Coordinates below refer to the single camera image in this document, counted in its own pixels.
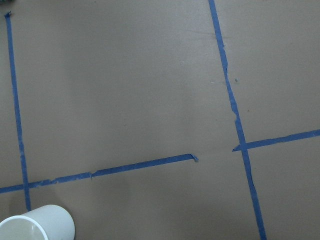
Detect white enamel mug black handle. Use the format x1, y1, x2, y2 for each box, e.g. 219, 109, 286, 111
0, 204, 76, 240

